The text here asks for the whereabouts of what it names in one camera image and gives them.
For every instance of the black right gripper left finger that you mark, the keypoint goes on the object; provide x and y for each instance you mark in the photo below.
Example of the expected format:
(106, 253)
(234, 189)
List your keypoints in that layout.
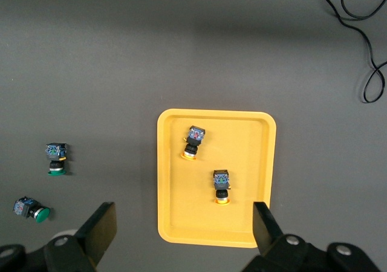
(90, 241)

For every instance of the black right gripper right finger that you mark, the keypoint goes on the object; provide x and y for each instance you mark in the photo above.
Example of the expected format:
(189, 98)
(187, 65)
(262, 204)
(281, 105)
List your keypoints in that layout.
(272, 254)

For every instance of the yellow push button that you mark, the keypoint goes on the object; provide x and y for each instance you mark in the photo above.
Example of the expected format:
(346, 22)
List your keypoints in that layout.
(221, 182)
(194, 139)

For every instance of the green push button, red mark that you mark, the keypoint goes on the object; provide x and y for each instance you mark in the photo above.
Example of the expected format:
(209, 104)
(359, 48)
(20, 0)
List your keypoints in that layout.
(28, 208)

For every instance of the yellow plastic tray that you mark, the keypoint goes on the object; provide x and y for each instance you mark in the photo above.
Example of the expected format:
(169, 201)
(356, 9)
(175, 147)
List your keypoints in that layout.
(248, 163)

